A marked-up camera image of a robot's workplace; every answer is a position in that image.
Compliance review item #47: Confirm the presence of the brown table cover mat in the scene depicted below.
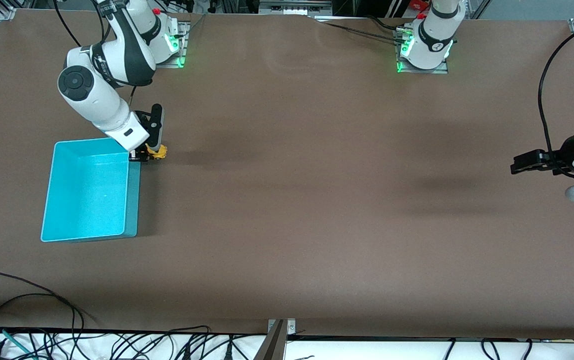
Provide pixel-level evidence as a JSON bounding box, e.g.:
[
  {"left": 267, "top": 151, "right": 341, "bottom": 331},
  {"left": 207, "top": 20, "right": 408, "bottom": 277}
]
[{"left": 0, "top": 9, "right": 574, "bottom": 342}]

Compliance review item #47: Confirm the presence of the grey metal bar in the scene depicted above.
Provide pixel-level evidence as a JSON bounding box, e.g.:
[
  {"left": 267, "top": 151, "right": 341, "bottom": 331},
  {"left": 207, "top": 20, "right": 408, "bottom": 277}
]
[{"left": 253, "top": 320, "right": 288, "bottom": 360}]

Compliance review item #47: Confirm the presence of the silver bracket plate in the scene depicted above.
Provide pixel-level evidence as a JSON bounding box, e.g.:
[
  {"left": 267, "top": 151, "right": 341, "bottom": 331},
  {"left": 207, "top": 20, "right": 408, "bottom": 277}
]
[{"left": 267, "top": 318, "right": 297, "bottom": 335}]

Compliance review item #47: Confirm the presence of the white lower shelf surface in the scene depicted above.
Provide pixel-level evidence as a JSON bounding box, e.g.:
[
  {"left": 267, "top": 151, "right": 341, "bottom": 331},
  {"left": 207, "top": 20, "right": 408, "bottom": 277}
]
[{"left": 0, "top": 331, "right": 574, "bottom": 360}]

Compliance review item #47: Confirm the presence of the silver metal box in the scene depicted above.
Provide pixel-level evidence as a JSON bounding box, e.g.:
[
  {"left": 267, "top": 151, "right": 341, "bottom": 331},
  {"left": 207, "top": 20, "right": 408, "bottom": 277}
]
[{"left": 258, "top": 0, "right": 336, "bottom": 21}]

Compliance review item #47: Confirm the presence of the black cable to arm base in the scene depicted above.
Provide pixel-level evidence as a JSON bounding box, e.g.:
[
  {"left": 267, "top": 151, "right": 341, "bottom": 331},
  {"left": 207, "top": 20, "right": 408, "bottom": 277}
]
[
  {"left": 364, "top": 13, "right": 408, "bottom": 32},
  {"left": 323, "top": 20, "right": 404, "bottom": 45}
]

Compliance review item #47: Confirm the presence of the black cable with plug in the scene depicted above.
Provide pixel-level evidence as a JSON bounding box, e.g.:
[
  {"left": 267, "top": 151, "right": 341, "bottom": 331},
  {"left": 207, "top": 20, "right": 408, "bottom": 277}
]
[{"left": 187, "top": 327, "right": 268, "bottom": 360}]

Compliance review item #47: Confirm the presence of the long black looped cable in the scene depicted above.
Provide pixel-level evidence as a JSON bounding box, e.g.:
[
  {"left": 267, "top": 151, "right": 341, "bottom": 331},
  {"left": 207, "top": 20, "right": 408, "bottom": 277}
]
[
  {"left": 0, "top": 293, "right": 77, "bottom": 351},
  {"left": 0, "top": 271, "right": 86, "bottom": 346}
]

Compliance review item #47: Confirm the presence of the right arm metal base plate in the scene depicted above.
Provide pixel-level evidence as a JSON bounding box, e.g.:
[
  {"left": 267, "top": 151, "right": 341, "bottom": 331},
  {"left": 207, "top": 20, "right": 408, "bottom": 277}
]
[{"left": 154, "top": 21, "right": 189, "bottom": 69}]

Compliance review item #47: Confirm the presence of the turquoise plastic bin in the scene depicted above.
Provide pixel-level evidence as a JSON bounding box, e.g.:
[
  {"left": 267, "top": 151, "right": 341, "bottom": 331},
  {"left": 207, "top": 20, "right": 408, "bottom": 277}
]
[{"left": 40, "top": 137, "right": 142, "bottom": 243}]

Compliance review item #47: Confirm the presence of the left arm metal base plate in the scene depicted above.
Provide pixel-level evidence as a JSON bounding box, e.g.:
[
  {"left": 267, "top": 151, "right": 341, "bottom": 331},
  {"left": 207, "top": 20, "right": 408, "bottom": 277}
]
[{"left": 396, "top": 27, "right": 449, "bottom": 75}]

